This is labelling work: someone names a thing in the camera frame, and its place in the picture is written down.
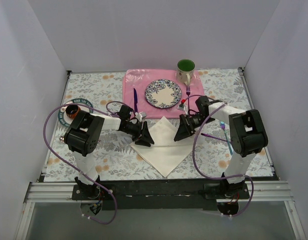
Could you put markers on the blue floral plate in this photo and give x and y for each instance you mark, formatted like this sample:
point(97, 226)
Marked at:
point(163, 93)

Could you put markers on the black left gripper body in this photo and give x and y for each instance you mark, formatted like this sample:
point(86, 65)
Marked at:
point(141, 131)

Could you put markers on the cream mug green inside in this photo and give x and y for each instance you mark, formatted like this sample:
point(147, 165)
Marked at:
point(185, 71)

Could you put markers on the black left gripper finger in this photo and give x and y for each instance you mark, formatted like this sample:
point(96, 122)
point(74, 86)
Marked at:
point(145, 133)
point(143, 142)

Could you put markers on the teal rimmed saucer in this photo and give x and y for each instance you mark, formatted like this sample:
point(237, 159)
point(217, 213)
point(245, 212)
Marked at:
point(81, 102)

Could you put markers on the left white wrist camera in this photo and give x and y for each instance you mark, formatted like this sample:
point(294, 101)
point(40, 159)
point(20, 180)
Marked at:
point(140, 116)

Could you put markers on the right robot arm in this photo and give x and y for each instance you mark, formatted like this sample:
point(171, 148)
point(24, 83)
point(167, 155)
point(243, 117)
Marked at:
point(247, 137)

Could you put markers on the rose gold spoon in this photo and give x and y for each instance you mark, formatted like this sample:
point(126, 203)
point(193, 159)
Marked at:
point(61, 138)

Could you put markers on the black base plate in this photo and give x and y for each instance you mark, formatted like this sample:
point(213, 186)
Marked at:
point(160, 194)

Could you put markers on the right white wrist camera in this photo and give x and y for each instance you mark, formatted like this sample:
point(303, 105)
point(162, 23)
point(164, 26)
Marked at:
point(183, 106)

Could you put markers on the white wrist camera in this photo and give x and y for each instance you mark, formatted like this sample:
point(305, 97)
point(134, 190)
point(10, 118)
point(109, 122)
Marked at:
point(140, 116)
point(183, 106)

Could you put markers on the orange brown small cup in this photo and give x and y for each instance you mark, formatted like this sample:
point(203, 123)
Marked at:
point(72, 110)

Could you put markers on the iridescent blue fork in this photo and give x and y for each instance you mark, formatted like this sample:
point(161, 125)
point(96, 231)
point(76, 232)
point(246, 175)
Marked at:
point(223, 127)

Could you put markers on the white cloth napkin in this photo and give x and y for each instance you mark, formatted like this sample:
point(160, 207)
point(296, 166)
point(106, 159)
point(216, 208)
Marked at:
point(165, 154)

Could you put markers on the pink satin placemat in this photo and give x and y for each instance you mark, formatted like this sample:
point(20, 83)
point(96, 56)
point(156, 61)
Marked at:
point(139, 79)

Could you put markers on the purple spoon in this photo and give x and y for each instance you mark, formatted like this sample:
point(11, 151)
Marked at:
point(214, 137)

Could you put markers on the purple fork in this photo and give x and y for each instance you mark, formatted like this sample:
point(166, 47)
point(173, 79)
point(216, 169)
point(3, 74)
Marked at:
point(188, 91)

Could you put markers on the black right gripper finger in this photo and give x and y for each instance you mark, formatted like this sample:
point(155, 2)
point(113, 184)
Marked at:
point(182, 133)
point(183, 121)

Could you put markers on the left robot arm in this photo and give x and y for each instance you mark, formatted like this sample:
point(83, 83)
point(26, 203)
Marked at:
point(83, 134)

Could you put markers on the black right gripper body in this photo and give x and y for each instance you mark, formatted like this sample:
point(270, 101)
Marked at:
point(187, 123)

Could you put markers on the purple knife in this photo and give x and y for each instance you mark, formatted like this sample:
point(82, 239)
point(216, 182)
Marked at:
point(135, 100)

